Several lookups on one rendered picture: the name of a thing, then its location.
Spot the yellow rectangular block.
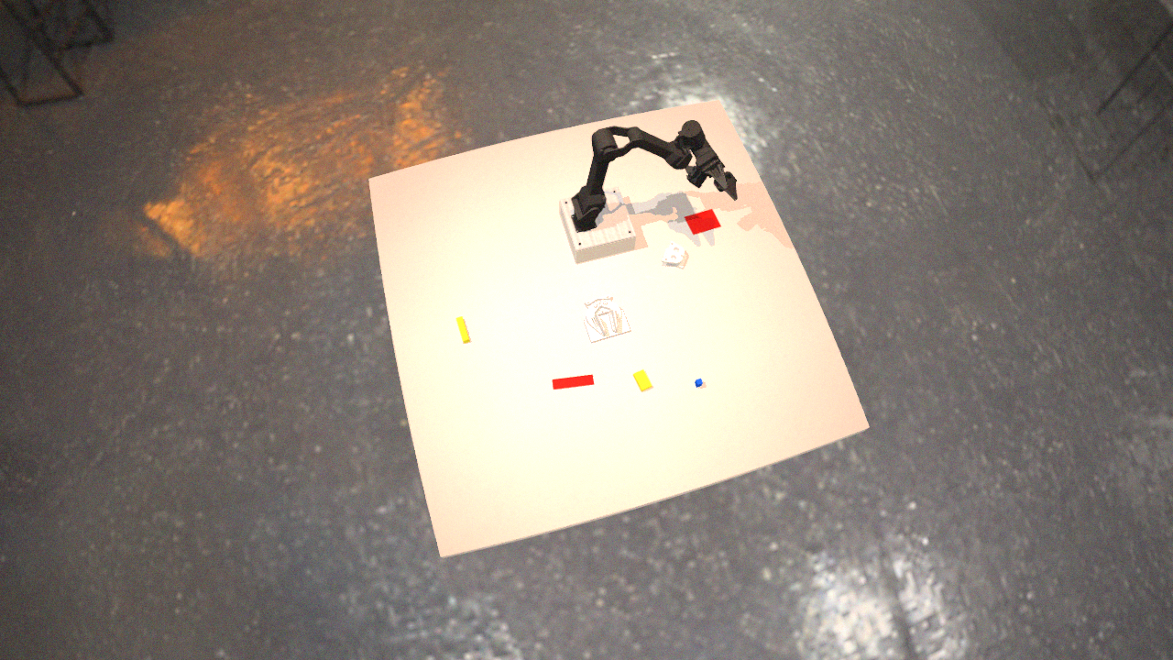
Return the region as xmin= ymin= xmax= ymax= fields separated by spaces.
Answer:
xmin=456 ymin=317 xmax=470 ymax=343
xmin=633 ymin=370 xmax=652 ymax=392

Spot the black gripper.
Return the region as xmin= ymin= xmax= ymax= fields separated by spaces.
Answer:
xmin=696 ymin=147 xmax=738 ymax=200

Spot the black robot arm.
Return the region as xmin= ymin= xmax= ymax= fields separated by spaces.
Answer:
xmin=570 ymin=120 xmax=712 ymax=233

